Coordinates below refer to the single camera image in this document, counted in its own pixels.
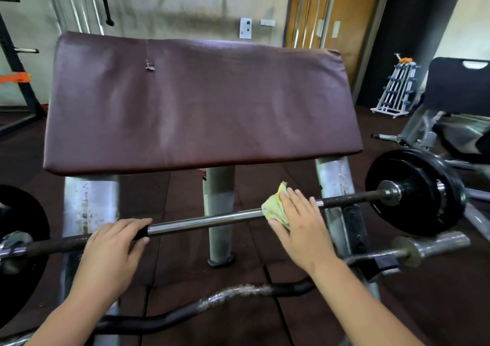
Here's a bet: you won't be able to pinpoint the black padded backrest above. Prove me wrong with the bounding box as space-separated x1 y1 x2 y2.
423 56 490 117

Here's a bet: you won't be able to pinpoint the black plate rack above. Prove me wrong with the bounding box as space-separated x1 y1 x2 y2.
0 0 49 137

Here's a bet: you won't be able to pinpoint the brown wooden door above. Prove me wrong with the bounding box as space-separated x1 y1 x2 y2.
284 0 382 90

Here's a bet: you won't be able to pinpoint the curved curl bar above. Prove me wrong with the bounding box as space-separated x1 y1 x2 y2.
0 231 471 346

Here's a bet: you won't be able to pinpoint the orange strap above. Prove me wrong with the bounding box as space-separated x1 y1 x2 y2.
0 72 33 85

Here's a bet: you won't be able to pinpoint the person's right hand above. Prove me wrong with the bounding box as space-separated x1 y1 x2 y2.
267 187 340 276

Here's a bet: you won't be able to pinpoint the maroon preacher curl pad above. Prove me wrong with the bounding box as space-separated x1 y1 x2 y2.
43 31 364 176

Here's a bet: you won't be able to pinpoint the white dumbbell rack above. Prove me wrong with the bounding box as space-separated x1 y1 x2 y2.
370 53 421 119

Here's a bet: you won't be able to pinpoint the straight steel barbell bar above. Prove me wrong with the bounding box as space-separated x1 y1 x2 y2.
0 180 448 274

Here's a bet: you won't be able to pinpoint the person's left forearm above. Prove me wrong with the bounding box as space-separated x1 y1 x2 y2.
24 294 120 346

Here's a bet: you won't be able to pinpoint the steel cable machine column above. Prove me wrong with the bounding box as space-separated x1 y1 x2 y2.
292 0 338 50

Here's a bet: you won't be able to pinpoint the grey metal bench frame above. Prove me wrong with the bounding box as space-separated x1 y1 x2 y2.
60 156 383 346

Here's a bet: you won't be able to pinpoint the person's left hand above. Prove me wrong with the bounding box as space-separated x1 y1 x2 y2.
67 218 152 301

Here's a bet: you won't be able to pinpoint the black hanging handle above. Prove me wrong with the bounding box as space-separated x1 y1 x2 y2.
98 0 115 27

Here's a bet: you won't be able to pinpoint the yellow cleaning cloth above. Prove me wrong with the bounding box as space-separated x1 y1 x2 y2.
261 181 291 231

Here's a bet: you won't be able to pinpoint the person's right forearm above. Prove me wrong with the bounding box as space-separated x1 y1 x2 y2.
311 257 425 346

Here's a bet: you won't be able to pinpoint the black weight plate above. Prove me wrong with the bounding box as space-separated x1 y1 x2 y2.
365 149 469 238
0 184 51 329

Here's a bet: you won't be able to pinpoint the steel cable machine rods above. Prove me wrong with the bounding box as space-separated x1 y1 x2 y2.
41 0 105 36

